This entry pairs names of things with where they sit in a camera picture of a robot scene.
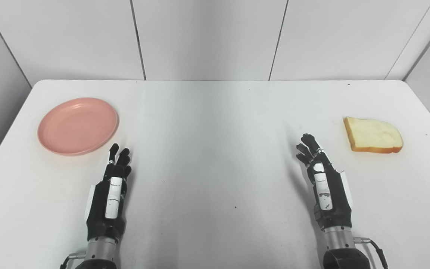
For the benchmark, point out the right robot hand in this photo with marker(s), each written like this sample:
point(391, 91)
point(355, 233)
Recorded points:
point(330, 201)

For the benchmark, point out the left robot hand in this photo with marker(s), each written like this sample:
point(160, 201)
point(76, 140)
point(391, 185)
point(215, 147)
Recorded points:
point(105, 209)

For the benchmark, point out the slice of bread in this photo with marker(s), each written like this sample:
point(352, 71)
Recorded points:
point(373, 135)

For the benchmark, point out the pink plate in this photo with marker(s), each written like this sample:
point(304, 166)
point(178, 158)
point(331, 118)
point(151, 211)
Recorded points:
point(77, 126)

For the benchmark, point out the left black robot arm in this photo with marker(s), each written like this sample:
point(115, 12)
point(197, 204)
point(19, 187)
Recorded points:
point(99, 254)

